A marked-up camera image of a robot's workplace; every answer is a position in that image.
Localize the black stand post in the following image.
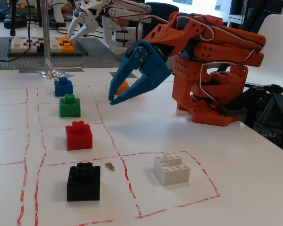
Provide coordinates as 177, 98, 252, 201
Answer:
9, 0, 17, 36

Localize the green lego block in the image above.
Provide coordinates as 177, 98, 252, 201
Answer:
59, 94, 82, 118

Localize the black tripod stand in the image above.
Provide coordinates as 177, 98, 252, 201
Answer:
243, 83, 283, 142

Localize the long arm servo wire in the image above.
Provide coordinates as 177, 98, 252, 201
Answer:
176, 13, 266, 65

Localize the grey lego baseplate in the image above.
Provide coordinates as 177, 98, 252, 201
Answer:
0, 36, 123, 71

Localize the black table clamp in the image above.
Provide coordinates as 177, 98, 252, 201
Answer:
218, 87, 247, 117

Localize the multicolour lego brick mosaic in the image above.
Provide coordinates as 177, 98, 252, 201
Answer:
7, 35, 89, 57

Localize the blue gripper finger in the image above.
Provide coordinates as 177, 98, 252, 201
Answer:
108, 46, 150, 100
109, 76, 156, 105

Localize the white lego block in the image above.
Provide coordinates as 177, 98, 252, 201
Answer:
153, 151, 191, 186

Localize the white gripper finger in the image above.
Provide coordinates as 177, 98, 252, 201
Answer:
67, 11, 87, 36
69, 21, 95, 40

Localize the black chair back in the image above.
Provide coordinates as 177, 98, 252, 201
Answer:
143, 2, 180, 24

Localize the orange lego block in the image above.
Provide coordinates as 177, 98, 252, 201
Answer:
115, 79, 129, 96

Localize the silver metal pole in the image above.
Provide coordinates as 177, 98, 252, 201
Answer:
41, 0, 52, 71

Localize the white chair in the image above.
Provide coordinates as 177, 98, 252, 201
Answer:
257, 14, 283, 89

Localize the white pistol-shaped handle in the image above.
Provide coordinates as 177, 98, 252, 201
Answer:
52, 0, 67, 24

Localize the thin gripper servo wire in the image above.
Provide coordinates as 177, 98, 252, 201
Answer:
136, 15, 173, 42

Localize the red lego block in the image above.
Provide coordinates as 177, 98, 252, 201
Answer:
65, 121, 93, 151

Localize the crumpled aluminium foil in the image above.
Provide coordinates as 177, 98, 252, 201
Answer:
35, 58, 75, 81

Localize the blue lego block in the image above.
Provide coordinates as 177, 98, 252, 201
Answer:
54, 76, 74, 97

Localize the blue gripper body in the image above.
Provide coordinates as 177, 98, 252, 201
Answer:
125, 39, 172, 89

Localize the black lego block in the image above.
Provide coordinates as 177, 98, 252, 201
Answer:
66, 162, 101, 202

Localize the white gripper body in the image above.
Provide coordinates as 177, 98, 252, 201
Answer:
74, 0, 109, 31

